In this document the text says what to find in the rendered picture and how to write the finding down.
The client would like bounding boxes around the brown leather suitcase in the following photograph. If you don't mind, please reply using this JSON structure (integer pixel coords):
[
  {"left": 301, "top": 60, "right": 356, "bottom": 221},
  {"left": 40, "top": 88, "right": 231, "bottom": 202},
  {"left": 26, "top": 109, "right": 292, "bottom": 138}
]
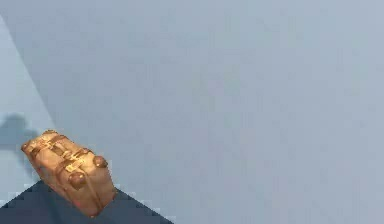
[{"left": 20, "top": 129, "right": 118, "bottom": 219}]

